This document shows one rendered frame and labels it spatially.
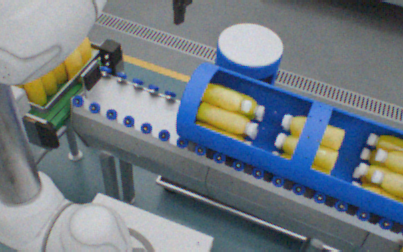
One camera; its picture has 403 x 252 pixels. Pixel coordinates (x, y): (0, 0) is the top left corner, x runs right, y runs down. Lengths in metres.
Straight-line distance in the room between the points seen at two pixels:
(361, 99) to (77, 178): 2.03
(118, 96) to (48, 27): 1.20
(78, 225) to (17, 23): 0.55
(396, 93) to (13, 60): 3.18
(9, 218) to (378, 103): 2.80
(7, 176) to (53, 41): 0.43
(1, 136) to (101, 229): 0.31
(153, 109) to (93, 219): 0.82
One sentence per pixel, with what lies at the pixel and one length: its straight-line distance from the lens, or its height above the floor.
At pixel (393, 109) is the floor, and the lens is 3.48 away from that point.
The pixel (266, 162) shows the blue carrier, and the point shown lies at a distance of 1.49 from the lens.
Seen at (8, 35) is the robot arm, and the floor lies 1.87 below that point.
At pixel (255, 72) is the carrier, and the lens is 1.91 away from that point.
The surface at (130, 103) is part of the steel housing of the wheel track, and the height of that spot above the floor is 0.93.
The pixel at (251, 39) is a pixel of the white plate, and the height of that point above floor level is 1.04.
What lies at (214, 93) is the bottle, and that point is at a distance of 1.54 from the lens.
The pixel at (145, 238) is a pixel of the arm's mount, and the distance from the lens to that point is 1.36.
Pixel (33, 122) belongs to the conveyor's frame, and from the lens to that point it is 1.88.
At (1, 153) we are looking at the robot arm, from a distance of 0.99.
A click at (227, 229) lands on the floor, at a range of 2.58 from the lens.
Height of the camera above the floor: 2.27
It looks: 50 degrees down
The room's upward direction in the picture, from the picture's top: 6 degrees clockwise
